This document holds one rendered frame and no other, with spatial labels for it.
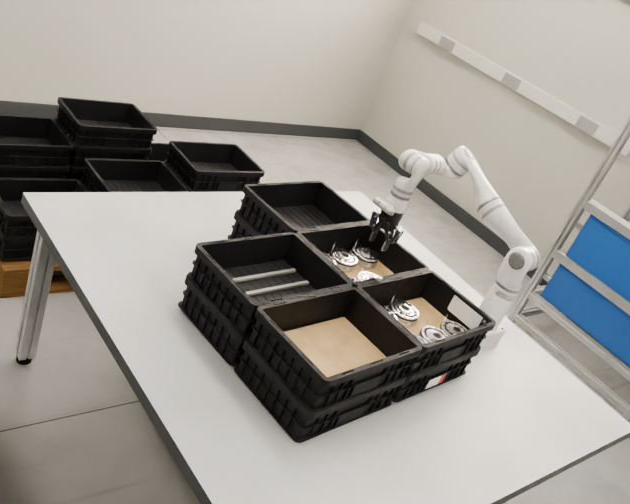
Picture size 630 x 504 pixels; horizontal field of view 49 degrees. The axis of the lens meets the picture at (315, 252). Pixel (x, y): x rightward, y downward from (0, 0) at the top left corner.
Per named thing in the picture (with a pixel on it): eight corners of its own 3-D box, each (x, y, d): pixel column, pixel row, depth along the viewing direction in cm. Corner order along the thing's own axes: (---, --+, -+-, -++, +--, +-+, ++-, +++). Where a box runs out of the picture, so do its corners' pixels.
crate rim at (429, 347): (428, 274, 240) (431, 269, 239) (494, 329, 224) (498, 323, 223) (352, 291, 212) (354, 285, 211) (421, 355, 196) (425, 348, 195)
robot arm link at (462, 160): (469, 143, 255) (507, 200, 247) (450, 159, 260) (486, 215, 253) (457, 142, 248) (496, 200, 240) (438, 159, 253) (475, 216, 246)
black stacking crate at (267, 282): (282, 261, 233) (293, 233, 227) (339, 315, 217) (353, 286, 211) (183, 276, 205) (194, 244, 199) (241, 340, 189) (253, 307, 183)
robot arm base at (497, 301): (481, 313, 258) (503, 276, 250) (501, 328, 253) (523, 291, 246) (468, 317, 252) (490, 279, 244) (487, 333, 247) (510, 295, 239)
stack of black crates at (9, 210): (69, 220, 330) (78, 178, 319) (93, 257, 312) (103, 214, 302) (-21, 223, 304) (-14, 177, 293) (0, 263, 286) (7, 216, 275)
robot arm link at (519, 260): (533, 257, 231) (509, 298, 239) (546, 254, 238) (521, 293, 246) (511, 242, 236) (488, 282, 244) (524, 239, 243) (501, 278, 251)
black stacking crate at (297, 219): (311, 206, 277) (321, 181, 272) (360, 248, 261) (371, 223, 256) (233, 213, 249) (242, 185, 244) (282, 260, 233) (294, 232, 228)
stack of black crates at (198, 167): (212, 216, 383) (236, 143, 362) (240, 247, 365) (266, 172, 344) (146, 218, 357) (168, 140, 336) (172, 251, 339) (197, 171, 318)
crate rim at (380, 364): (351, 291, 212) (354, 285, 211) (421, 355, 196) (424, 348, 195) (251, 313, 184) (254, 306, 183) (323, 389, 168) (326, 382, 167)
